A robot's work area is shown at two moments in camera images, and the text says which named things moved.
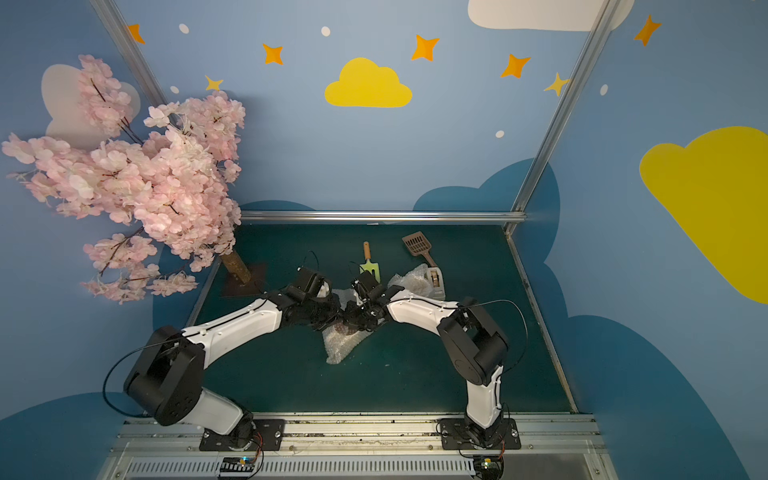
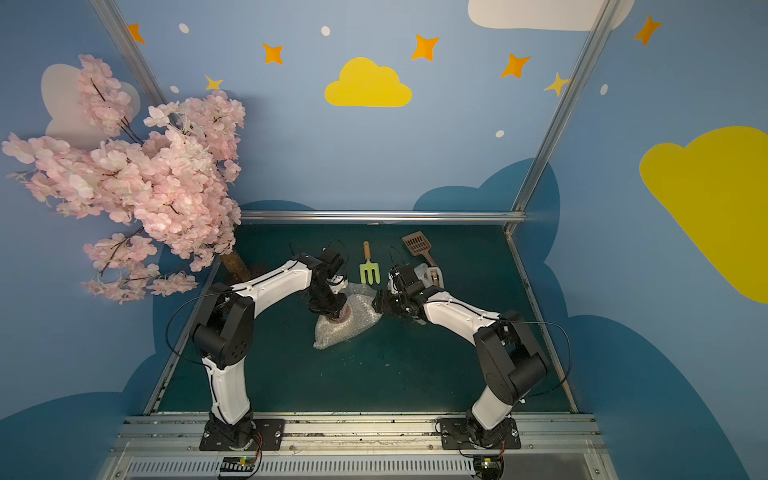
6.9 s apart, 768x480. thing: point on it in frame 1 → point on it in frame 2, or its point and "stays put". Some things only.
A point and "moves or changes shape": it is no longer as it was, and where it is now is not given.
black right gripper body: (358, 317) → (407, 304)
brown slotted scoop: (418, 244) stays put
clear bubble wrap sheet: (339, 344) moves or changes shape
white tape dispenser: (436, 284) stays put
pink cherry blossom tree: (166, 175) stays put
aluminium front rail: (563, 446) stays put
